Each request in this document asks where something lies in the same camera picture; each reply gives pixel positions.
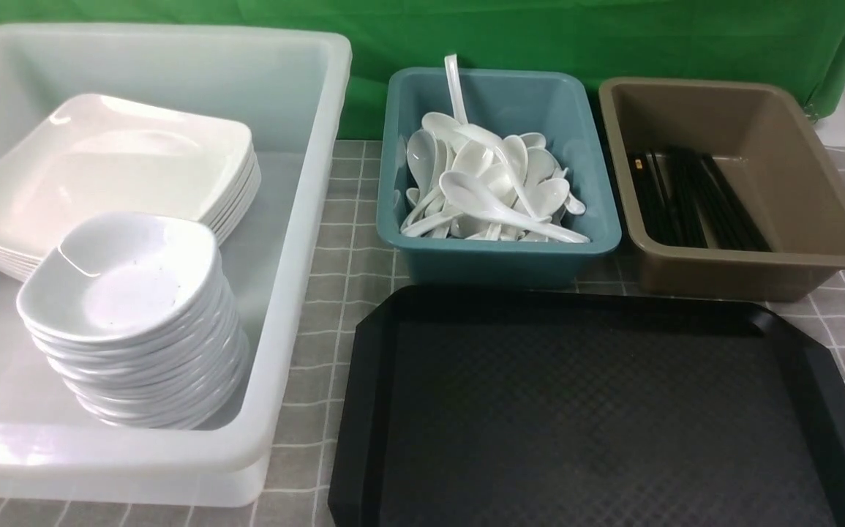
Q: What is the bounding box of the pile of white spoons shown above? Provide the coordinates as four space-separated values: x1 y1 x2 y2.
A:
399 111 589 244

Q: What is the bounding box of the black serving tray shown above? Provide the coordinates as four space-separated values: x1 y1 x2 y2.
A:
328 285 845 526

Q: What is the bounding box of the upright white spoon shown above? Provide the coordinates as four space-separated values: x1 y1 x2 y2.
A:
443 54 469 124

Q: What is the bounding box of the teal plastic bin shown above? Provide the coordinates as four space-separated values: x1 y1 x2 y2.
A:
376 67 623 289

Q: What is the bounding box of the bundle of black chopsticks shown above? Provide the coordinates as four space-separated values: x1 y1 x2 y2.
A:
627 146 771 253

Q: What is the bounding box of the stack of white bowls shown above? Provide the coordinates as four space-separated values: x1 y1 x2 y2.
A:
15 212 255 430

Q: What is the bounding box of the stack of white square plates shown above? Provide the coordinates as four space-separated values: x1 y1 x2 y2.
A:
0 94 262 281

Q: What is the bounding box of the brown plastic bin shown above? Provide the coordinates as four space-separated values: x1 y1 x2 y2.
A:
599 78 845 302

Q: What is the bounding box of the large white plastic bin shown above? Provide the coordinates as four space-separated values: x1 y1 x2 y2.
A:
0 23 352 507

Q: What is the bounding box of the green cloth backdrop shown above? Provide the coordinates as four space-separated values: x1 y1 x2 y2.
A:
0 1 845 139

